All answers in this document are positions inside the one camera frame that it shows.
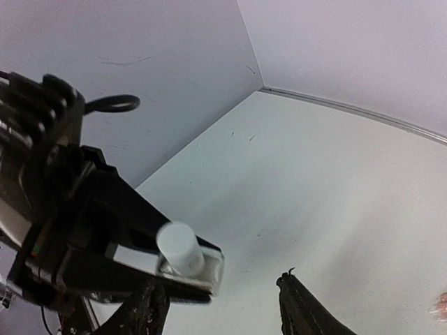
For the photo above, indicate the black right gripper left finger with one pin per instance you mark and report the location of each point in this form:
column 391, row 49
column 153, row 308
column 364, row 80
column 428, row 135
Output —
column 144, row 312

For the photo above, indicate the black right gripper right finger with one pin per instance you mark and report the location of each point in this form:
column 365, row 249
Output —
column 302, row 313

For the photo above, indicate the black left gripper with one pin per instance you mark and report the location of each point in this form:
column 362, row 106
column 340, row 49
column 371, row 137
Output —
column 42, row 167

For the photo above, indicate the white nail polish brush cap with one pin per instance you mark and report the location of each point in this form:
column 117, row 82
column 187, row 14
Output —
column 178, row 244

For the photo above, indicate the clear nail polish bottle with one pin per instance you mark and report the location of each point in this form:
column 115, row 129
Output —
column 208, row 280

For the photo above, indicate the mannequin hand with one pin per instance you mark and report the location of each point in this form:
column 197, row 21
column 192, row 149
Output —
column 439, row 309

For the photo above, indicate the aluminium table edge rail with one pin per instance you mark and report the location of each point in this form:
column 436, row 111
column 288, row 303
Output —
column 361, row 112

